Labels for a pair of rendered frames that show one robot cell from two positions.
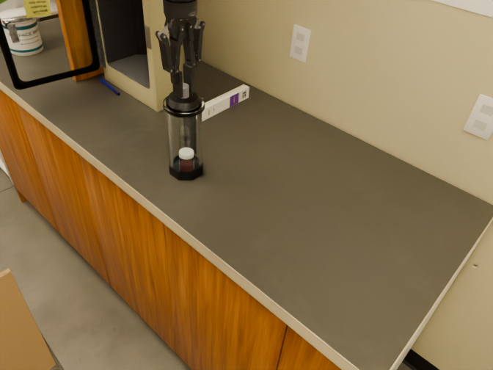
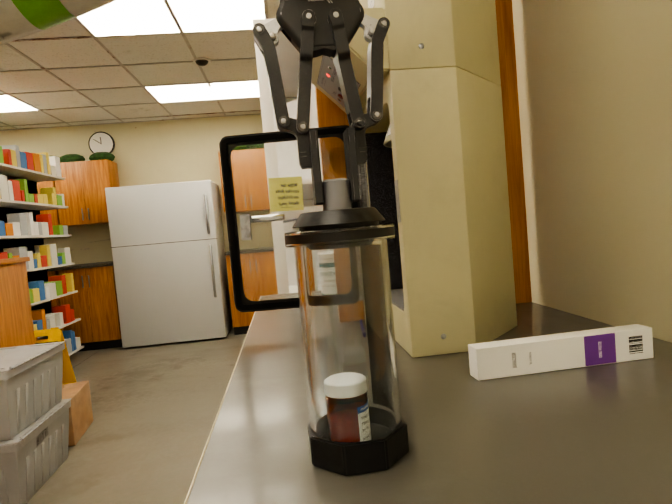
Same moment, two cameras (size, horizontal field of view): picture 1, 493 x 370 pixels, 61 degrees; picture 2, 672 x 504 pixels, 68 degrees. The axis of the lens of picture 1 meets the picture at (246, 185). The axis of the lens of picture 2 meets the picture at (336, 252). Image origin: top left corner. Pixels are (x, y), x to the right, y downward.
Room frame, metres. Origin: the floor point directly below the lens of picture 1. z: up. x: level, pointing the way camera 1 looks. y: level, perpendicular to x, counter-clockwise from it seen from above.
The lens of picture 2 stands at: (0.60, -0.16, 1.17)
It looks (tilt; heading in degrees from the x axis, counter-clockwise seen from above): 3 degrees down; 45
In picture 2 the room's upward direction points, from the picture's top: 5 degrees counter-clockwise
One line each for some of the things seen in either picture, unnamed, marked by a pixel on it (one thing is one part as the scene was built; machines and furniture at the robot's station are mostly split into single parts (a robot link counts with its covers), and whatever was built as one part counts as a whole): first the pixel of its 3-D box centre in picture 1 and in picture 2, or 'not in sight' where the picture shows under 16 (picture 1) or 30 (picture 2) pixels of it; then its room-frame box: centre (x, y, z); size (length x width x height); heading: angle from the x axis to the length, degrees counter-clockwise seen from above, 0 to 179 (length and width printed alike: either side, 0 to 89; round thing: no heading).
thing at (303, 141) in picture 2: (171, 75); (294, 142); (0.93, 0.20, 1.25); 0.03 x 0.01 x 0.05; 141
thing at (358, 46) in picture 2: not in sight; (340, 72); (1.31, 0.49, 1.46); 0.32 x 0.12 x 0.10; 51
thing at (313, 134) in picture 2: (177, 83); (315, 168); (0.94, 0.19, 1.23); 0.03 x 0.01 x 0.07; 51
